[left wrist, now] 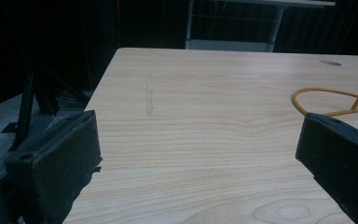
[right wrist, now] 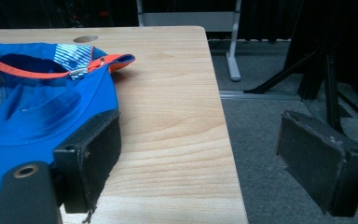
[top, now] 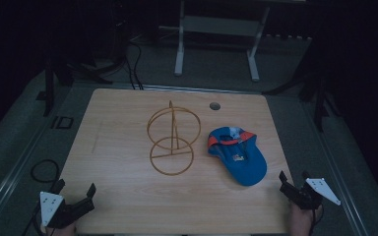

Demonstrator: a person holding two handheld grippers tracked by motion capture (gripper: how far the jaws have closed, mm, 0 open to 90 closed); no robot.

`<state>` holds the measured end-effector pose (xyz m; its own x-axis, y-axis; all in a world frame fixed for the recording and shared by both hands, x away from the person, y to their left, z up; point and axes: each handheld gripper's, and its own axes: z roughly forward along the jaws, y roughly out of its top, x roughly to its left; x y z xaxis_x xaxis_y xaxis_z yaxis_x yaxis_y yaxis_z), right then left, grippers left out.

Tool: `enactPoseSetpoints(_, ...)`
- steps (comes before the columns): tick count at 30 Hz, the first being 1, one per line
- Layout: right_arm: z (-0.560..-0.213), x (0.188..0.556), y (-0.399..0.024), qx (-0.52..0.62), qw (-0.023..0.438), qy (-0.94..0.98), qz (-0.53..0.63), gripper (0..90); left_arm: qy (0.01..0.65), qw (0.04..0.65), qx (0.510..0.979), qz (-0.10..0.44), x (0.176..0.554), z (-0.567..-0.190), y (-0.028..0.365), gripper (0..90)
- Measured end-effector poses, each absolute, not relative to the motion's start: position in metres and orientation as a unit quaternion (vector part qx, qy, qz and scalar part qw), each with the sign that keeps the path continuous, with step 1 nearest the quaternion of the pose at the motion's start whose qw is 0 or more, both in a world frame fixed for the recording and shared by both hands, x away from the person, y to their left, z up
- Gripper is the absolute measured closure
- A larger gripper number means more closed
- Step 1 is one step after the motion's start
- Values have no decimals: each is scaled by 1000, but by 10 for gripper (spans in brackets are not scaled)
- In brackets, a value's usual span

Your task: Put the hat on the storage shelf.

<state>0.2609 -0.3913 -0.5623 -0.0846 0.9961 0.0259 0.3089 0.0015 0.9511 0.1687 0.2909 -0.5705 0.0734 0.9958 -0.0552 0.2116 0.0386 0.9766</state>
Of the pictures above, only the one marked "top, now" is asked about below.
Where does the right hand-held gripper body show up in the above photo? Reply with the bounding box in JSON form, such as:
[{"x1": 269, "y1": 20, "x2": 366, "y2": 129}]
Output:
[{"x1": 279, "y1": 177, "x2": 342, "y2": 210}]

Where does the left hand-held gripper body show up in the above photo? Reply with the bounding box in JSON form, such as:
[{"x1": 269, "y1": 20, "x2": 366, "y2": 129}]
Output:
[{"x1": 38, "y1": 191, "x2": 96, "y2": 229}]

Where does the blue and orange cap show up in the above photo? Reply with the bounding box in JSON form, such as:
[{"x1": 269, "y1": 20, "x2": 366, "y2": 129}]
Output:
[{"x1": 207, "y1": 126, "x2": 268, "y2": 187}]

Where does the gold wire hat stand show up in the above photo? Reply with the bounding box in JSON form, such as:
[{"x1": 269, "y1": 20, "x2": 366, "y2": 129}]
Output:
[{"x1": 146, "y1": 99, "x2": 202, "y2": 176}]

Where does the person's right hand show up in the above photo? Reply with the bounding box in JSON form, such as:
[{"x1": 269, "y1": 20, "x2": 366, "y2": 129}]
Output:
[{"x1": 289, "y1": 201, "x2": 322, "y2": 236}]

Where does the person's left hand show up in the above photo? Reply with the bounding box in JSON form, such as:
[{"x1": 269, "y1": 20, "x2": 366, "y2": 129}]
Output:
[{"x1": 44, "y1": 223, "x2": 78, "y2": 236}]

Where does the black tripod stand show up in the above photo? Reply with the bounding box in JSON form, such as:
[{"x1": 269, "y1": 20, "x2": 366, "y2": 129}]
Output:
[
  {"x1": 34, "y1": 53, "x2": 114, "y2": 118},
  {"x1": 262, "y1": 42, "x2": 343, "y2": 133}
]

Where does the black looped cable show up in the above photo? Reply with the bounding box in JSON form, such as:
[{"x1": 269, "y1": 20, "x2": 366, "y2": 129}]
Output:
[{"x1": 30, "y1": 158, "x2": 61, "y2": 184}]

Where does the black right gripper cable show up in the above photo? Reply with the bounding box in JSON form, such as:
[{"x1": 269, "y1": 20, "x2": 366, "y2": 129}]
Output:
[{"x1": 309, "y1": 204, "x2": 325, "y2": 236}]

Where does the black rectangular floor frame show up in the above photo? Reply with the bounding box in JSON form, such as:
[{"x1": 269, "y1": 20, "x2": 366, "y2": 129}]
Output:
[{"x1": 50, "y1": 115, "x2": 75, "y2": 130}]

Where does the black floor cable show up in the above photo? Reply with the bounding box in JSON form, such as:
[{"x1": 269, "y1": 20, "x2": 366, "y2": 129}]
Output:
[
  {"x1": 124, "y1": 53, "x2": 137, "y2": 90},
  {"x1": 129, "y1": 39, "x2": 145, "y2": 91}
]

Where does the white metal frame stand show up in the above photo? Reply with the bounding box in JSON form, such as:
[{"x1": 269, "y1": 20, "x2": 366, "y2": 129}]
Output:
[{"x1": 173, "y1": 0, "x2": 272, "y2": 83}]

